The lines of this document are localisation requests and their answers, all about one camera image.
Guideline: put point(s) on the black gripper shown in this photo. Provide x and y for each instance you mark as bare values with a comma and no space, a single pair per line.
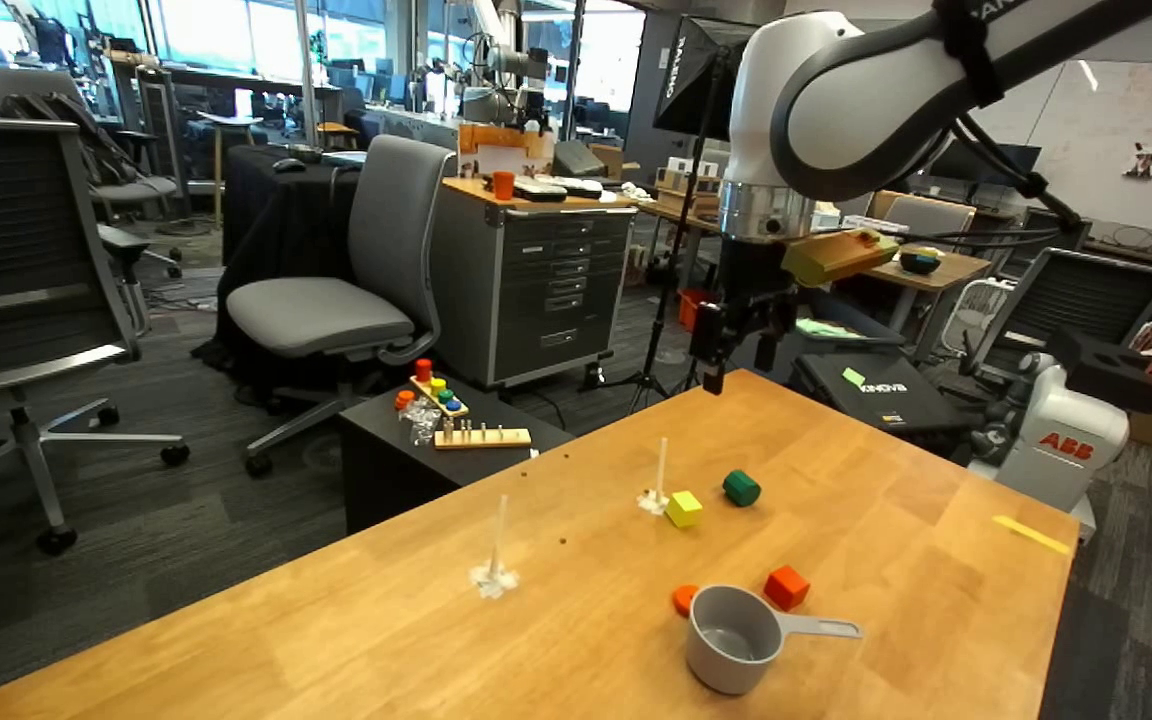
757,272

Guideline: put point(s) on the green block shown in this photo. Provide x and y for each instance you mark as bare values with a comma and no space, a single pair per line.
740,488

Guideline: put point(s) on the yellow block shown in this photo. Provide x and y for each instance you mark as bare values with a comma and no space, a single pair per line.
686,508

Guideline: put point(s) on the red block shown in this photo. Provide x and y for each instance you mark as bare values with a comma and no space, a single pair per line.
786,588

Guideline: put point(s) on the gray measuring cup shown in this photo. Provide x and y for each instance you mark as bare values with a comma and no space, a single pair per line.
723,668

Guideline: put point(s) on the white ABB robot base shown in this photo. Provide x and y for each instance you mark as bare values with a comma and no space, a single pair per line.
1063,444

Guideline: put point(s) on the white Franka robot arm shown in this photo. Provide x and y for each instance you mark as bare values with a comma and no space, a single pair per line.
791,92

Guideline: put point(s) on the orange cup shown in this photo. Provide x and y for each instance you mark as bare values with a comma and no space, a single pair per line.
500,184

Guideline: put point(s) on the red bucket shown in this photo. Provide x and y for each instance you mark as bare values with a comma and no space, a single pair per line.
686,311

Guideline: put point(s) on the black box green label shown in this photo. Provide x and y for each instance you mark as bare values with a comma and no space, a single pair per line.
896,402

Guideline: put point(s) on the white plastic pin stand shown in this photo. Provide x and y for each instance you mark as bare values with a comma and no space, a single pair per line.
494,583
654,506

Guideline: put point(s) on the gray drawer cabinet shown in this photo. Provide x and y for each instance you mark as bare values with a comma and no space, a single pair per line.
537,286

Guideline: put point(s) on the wooden office desk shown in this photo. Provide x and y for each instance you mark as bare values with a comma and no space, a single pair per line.
950,272

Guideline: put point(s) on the gray desk chair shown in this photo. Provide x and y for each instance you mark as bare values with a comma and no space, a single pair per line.
934,220

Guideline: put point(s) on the black softbox light stand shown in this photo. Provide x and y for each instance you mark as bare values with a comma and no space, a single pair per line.
696,100

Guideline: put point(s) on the small orange disc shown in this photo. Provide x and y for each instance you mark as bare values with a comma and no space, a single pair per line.
683,603

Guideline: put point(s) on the colourful stacking toy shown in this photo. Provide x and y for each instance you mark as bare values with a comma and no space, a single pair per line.
439,398

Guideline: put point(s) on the orange cardboard box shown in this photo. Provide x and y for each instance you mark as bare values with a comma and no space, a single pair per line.
500,142

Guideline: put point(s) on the clear bottle orange cap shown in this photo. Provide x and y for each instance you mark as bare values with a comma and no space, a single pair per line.
421,420

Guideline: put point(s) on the yellow tape strip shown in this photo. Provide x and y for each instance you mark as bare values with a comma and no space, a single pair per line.
1030,532

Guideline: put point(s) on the black mesh office chair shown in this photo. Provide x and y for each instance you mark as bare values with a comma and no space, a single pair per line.
1080,303
0,224

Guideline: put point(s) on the gray padded office chair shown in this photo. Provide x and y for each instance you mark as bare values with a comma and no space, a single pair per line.
399,224

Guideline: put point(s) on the small black table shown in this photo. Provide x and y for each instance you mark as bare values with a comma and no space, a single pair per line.
390,464

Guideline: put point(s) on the gray mesh office chair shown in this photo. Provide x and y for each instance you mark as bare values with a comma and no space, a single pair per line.
139,197

